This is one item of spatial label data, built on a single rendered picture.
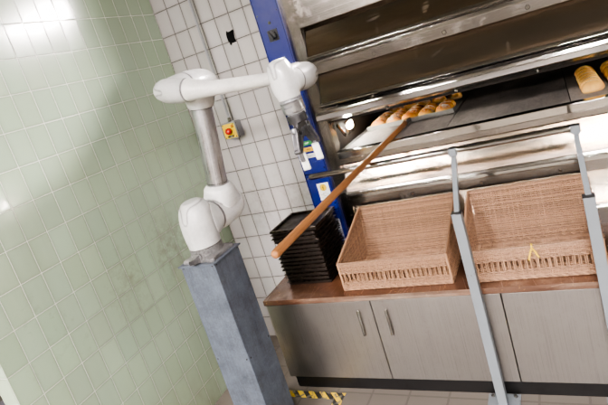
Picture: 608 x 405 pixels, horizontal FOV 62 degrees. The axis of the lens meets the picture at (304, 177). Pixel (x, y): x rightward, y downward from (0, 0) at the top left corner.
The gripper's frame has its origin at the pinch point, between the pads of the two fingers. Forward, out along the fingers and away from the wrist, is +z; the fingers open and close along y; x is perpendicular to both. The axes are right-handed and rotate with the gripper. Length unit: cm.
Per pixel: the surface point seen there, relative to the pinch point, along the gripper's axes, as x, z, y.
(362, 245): -25, 68, -69
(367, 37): 12, -38, -82
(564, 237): 75, 81, -67
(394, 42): 23, -31, -83
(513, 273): 55, 77, -32
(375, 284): -9, 74, -32
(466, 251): 41, 58, -22
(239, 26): -58, -69, -85
